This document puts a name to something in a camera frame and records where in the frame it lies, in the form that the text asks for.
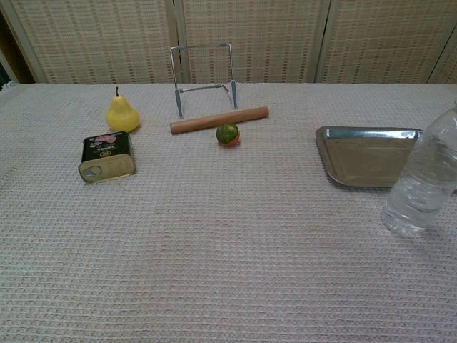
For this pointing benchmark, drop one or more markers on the transparent plastic water bottle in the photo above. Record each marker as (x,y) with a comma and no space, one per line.
(414,193)

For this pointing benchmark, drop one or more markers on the stainless steel tray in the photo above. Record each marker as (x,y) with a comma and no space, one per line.
(367,157)

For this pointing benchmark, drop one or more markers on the green and orange ball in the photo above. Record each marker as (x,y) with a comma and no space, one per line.
(228,135)

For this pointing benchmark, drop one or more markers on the wooden rolling pin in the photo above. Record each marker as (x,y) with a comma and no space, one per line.
(214,120)

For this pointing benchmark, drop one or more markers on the beige waffle-weave tablecloth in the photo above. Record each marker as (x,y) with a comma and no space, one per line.
(214,232)

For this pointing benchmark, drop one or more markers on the yellow pear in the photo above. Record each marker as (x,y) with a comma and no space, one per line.
(121,114)

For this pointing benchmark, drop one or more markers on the black luncheon meat can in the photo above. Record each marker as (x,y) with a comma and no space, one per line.
(107,157)

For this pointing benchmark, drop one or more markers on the woven bamboo folding screen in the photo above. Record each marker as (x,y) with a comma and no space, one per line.
(250,39)

